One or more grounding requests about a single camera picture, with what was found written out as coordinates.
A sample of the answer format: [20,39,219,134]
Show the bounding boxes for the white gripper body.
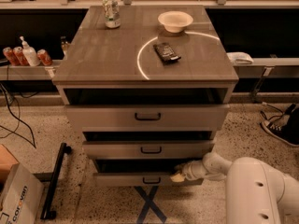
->
[182,161,207,181]

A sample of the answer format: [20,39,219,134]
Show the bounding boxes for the drawer with black handle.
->
[82,140,214,160]
[65,105,229,132]
[93,159,203,187]

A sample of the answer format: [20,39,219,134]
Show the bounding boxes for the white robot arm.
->
[170,152,299,224]

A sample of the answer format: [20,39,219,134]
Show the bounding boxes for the grey wooden drawer cabinet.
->
[51,5,240,185]

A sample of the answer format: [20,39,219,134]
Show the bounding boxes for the blue tape cross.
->
[135,186,167,224]

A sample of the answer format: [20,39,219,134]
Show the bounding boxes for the black sneaker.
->
[261,104,299,147]

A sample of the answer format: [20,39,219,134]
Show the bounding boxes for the person black leg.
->
[285,108,299,145]

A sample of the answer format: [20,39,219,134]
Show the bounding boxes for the black snack bag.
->
[153,42,180,63]

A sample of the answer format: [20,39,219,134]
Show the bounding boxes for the black metal bar stand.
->
[40,143,72,220]

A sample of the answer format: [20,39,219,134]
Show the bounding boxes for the white folded cloth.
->
[227,52,253,64]

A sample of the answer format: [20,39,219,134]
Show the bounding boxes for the white bowl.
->
[158,11,193,33]

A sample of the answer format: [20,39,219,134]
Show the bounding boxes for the cardboard box with print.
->
[0,145,44,224]

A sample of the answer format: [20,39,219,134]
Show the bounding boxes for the small dark glass bottle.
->
[61,36,69,54]

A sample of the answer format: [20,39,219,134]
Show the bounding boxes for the orange soda can right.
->
[37,49,52,66]

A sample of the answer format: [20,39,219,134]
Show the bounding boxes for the white pump bottle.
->
[20,36,40,67]

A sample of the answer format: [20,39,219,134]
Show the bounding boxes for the orange soda can middle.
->
[13,47,29,66]

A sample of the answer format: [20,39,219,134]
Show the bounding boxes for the black cable right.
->
[259,101,286,121]

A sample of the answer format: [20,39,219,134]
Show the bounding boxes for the black floor cable left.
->
[0,82,37,149]

